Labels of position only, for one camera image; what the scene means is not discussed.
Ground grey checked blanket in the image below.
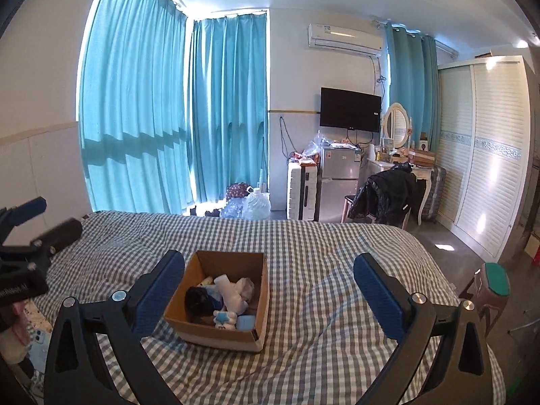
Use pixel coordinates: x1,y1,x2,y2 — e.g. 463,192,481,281
0,210,507,405

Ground black jacket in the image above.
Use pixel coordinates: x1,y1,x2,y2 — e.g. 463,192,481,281
349,162,419,225

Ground wooden chair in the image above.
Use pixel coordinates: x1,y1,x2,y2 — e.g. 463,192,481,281
341,194,411,231

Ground wide turquoise curtain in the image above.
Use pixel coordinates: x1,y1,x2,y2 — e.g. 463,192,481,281
79,0,188,216

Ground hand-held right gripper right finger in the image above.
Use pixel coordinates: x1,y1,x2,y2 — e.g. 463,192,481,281
353,253,494,405

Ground white air conditioner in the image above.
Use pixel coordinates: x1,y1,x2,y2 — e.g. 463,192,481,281
307,23,384,56

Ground silver suitcase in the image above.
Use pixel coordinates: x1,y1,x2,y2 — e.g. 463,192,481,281
422,165,447,220

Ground clear water jug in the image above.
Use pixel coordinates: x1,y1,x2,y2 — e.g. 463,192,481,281
242,186,271,220

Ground white suitcase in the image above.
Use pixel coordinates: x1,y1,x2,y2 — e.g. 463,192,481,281
287,162,321,221

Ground bag of plastic bottles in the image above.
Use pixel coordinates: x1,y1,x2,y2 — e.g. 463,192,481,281
220,199,246,219

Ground patterned phone case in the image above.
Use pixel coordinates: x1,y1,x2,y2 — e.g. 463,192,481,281
21,297,53,332

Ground black wall cable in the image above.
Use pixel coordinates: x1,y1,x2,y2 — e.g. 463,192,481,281
279,117,296,159

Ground green topped stool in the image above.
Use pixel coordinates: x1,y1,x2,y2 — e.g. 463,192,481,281
475,263,510,330

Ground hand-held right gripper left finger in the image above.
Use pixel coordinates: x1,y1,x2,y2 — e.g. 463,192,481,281
44,250,186,405

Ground person's left hand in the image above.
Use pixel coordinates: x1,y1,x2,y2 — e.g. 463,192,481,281
5,301,32,364

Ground narrow turquoise curtain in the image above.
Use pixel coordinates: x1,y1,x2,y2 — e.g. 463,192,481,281
386,25,439,169

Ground black pouch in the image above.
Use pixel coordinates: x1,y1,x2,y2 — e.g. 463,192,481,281
186,286,215,318

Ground black wall television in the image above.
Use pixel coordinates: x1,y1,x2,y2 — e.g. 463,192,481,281
319,87,382,133

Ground light blue phone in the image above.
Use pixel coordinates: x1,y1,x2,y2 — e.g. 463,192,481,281
25,328,52,372

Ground clear plastic bags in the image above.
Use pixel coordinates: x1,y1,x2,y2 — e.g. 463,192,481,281
304,133,334,157

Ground silver fridge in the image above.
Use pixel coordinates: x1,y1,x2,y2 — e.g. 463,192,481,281
319,147,361,222

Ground white slatted wardrobe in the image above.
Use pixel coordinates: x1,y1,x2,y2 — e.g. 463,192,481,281
436,56,533,262

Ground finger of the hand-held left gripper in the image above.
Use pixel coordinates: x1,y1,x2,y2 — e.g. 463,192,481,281
0,218,84,271
0,196,47,245

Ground white blue plush toy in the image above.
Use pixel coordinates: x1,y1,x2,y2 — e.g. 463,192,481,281
212,310,237,330

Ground white dressing table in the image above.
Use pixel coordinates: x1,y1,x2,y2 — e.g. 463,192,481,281
367,156,435,226

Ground brown cardboard box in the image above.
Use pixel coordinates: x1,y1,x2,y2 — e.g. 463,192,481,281
408,148,436,167

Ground oval white mirror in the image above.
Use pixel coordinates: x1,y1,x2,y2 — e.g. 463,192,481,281
382,102,412,149

